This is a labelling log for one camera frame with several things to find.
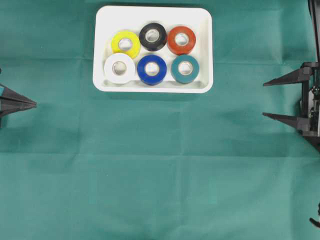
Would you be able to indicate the teal tape roll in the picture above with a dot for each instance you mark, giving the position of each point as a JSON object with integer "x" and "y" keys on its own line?
{"x": 184, "y": 69}

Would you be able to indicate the red tape roll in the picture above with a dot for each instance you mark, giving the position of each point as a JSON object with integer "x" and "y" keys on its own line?
{"x": 181, "y": 40}

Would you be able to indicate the black tape roll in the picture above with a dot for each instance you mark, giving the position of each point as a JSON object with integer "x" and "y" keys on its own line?
{"x": 153, "y": 37}

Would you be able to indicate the white plastic tray case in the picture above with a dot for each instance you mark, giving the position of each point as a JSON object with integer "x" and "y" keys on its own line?
{"x": 112, "y": 19}

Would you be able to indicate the blue tape roll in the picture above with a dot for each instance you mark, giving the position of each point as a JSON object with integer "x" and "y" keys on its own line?
{"x": 151, "y": 69}

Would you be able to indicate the white tape roll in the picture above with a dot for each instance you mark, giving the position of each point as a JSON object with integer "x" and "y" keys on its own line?
{"x": 119, "y": 68}

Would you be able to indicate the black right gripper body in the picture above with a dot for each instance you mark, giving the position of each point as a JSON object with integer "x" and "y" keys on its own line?
{"x": 310, "y": 101}

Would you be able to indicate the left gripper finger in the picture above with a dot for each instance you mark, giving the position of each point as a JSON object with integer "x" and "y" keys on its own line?
{"x": 9, "y": 106}
{"x": 9, "y": 94}

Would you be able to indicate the yellow tape roll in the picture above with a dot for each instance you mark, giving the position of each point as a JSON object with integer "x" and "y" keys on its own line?
{"x": 126, "y": 42}

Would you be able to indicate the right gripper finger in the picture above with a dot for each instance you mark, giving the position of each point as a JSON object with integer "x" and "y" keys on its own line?
{"x": 297, "y": 76}
{"x": 292, "y": 121}

